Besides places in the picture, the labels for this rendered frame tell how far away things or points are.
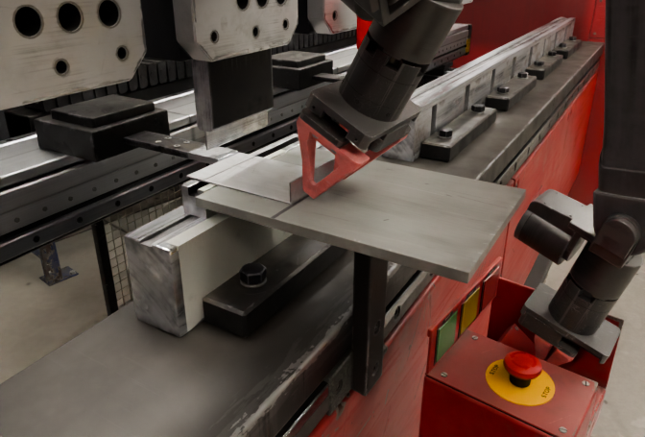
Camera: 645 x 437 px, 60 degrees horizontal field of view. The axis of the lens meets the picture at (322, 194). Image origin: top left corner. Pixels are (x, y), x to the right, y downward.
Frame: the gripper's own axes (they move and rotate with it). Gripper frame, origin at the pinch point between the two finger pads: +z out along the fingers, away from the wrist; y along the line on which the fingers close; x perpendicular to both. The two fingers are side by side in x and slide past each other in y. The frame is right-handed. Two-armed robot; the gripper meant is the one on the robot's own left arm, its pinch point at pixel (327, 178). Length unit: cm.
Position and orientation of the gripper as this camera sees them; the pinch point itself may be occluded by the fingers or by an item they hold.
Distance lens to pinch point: 53.4
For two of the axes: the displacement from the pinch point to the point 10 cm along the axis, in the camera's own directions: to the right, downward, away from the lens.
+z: -3.9, 7.1, 5.9
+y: -5.4, 3.4, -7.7
